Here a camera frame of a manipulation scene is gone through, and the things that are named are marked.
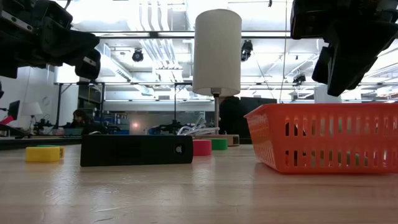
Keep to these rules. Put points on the black background robot arm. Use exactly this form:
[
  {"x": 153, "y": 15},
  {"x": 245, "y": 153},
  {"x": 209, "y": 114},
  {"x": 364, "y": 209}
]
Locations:
[{"x": 169, "y": 127}]

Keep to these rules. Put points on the orange plastic basket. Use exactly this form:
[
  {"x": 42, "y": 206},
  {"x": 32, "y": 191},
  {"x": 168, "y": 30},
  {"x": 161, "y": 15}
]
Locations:
[{"x": 326, "y": 140}]

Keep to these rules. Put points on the person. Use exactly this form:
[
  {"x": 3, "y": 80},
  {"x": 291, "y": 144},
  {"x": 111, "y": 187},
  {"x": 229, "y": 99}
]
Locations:
[
  {"x": 81, "y": 119},
  {"x": 230, "y": 118}
]

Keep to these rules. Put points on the yellow tape dispenser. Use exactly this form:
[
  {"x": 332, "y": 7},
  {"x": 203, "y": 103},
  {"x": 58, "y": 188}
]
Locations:
[{"x": 42, "y": 154}]

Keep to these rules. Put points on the black ceiling spotlight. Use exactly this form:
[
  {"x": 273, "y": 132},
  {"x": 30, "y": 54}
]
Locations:
[
  {"x": 299, "y": 79},
  {"x": 137, "y": 56},
  {"x": 247, "y": 49}
]

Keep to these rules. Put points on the small dark monitor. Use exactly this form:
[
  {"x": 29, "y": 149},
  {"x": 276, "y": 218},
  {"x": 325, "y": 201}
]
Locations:
[{"x": 14, "y": 109}]

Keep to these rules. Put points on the small white background lamp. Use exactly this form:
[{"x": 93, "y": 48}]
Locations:
[{"x": 31, "y": 109}]

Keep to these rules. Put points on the black stapler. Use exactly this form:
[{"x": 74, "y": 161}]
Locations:
[{"x": 133, "y": 151}]

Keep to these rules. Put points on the large dark monitor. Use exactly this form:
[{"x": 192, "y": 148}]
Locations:
[{"x": 259, "y": 104}]

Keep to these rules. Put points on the blue storage bins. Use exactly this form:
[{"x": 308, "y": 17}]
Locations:
[{"x": 122, "y": 132}]

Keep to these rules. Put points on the red background bar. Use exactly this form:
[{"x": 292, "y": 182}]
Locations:
[{"x": 6, "y": 120}]

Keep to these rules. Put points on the table lamp with white shade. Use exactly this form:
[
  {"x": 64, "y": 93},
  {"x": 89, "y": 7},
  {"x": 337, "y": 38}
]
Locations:
[{"x": 217, "y": 49}]

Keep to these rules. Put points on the green tape roll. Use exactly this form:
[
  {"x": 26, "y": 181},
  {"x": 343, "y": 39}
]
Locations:
[{"x": 220, "y": 144}]

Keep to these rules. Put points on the pink tape roll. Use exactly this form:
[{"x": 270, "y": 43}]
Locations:
[{"x": 202, "y": 147}]

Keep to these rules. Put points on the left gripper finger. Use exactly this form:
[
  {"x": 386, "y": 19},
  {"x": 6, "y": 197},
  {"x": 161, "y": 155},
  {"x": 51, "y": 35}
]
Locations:
[
  {"x": 68, "y": 44},
  {"x": 90, "y": 64}
]

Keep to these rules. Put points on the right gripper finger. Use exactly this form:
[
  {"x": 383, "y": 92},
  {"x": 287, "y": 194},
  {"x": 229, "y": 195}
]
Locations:
[
  {"x": 354, "y": 59},
  {"x": 322, "y": 65}
]

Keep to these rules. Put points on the green block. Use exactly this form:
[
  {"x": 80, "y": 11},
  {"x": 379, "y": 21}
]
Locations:
[{"x": 48, "y": 145}]

